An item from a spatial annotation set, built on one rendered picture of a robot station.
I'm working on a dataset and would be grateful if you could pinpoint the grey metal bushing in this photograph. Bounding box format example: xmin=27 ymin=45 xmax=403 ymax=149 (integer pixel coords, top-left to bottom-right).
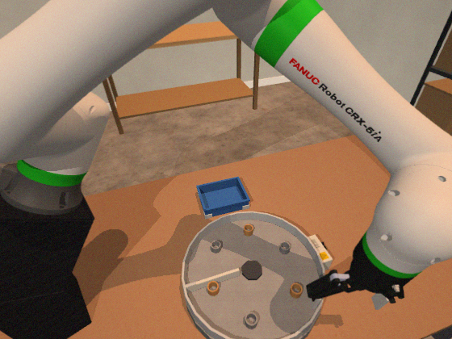
xmin=279 ymin=241 xmax=291 ymax=254
xmin=245 ymin=312 xmax=257 ymax=329
xmin=211 ymin=241 xmax=221 ymax=253

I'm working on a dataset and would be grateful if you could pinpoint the blue crate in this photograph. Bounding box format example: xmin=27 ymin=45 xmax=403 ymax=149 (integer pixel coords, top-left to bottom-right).
xmin=197 ymin=177 xmax=250 ymax=219

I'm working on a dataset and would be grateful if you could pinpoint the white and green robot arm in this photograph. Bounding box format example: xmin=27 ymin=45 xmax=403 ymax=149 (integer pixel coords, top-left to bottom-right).
xmin=0 ymin=0 xmax=452 ymax=292

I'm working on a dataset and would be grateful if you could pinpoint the bronze bushing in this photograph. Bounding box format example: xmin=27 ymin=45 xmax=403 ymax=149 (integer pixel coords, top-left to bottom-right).
xmin=244 ymin=224 xmax=253 ymax=236
xmin=207 ymin=281 xmax=219 ymax=296
xmin=290 ymin=283 xmax=303 ymax=299

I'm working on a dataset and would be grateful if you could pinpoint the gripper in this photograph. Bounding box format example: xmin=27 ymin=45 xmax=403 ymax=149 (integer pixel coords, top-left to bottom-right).
xmin=306 ymin=260 xmax=404 ymax=310

